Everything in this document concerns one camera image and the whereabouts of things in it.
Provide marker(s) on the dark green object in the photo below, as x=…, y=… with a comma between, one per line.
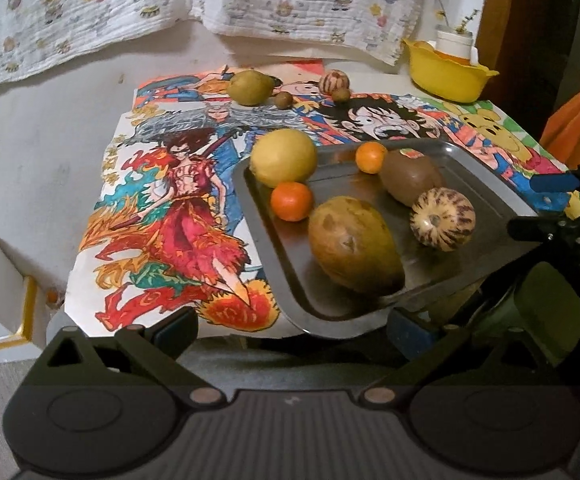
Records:
x=545, y=310

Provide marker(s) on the metal tray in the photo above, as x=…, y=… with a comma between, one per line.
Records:
x=405, y=270

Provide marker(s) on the thin plant twig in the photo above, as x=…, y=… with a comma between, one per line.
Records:
x=467, y=22

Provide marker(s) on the yellow lemon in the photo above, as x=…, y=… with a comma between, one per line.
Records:
x=283, y=158

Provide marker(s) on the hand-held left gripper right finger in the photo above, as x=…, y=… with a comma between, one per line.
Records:
x=405, y=335

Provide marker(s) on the yellow plastic bowl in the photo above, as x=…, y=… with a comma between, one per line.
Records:
x=450, y=77

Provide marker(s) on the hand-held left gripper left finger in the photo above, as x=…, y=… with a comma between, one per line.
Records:
x=179, y=330

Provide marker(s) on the orange cloth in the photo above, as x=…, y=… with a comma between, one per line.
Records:
x=577, y=125

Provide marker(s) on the small orange mandarin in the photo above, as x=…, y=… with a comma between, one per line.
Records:
x=371, y=156
x=292, y=201

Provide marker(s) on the white jar with orange band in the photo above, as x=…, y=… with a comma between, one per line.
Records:
x=455, y=45

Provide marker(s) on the wooden door frame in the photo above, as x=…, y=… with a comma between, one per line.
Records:
x=525, y=35

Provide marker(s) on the large brown-green mango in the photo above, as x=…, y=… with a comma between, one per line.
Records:
x=355, y=245

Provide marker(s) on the small brown round fruit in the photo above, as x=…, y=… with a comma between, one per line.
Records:
x=283, y=100
x=341, y=94

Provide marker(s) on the flame woman drawing poster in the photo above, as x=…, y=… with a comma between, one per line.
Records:
x=179, y=220

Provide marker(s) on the striped round reddish fruit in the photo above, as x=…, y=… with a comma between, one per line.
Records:
x=334, y=81

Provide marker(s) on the green pear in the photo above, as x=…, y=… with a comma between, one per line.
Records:
x=250, y=87

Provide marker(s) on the yellow bear drawing poster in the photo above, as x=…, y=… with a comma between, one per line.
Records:
x=500, y=135

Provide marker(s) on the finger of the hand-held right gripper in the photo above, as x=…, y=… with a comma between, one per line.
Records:
x=532, y=227
x=552, y=183

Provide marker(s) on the striped pepino melon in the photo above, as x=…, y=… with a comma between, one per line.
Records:
x=442, y=218

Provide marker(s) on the cartoon pirate drawing poster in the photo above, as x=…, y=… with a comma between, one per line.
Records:
x=370, y=115

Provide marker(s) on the brown kiwi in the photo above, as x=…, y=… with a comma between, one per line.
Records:
x=410, y=177

